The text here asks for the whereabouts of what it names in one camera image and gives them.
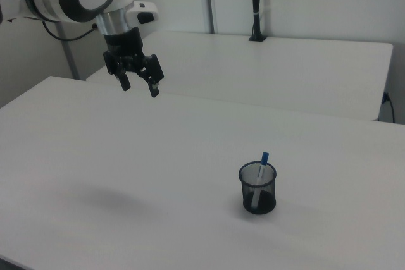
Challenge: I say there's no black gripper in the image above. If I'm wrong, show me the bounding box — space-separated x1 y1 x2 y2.
103 27 165 99

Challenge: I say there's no white marker with blue cap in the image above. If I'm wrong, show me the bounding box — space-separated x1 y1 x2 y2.
251 151 270 210

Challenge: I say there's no black pole with base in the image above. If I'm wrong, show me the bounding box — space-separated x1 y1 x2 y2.
248 0 268 42

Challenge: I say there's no black mesh pen cup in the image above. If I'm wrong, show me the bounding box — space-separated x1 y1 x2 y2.
238 161 278 216

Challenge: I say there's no grey partition corner post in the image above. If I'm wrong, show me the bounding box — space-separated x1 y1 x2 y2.
56 22 80 80

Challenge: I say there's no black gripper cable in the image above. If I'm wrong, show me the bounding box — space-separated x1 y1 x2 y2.
42 20 97 42

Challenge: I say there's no black cable with blue plug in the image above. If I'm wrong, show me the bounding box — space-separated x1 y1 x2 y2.
382 92 396 123

